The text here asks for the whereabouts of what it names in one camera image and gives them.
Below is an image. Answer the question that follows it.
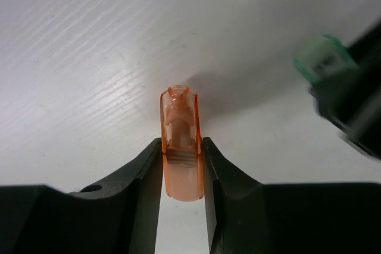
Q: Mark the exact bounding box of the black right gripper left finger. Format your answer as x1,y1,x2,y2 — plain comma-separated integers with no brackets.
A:
1,139,163,253

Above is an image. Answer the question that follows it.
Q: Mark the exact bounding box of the orange plastic case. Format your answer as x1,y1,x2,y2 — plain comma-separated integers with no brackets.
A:
160,85,204,202

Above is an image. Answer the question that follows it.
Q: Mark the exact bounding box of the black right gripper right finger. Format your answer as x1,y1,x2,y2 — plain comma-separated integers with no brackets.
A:
202,137,380,253

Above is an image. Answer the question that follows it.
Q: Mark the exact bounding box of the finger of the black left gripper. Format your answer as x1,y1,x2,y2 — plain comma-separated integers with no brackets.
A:
310,66,380,159
345,23,380,93

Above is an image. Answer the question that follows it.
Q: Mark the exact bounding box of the green translucent plastic case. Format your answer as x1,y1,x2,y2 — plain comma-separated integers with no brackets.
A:
293,34,358,84

